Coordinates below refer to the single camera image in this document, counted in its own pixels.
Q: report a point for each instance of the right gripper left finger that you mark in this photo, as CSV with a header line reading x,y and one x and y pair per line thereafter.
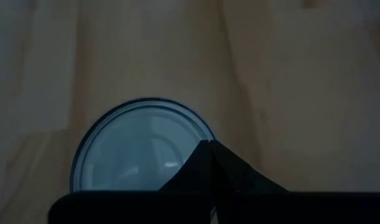
x,y
194,171

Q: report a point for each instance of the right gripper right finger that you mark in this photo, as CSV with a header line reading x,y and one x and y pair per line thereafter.
x,y
230,174

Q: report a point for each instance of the green white label tuna can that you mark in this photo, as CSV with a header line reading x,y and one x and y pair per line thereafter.
x,y
130,149

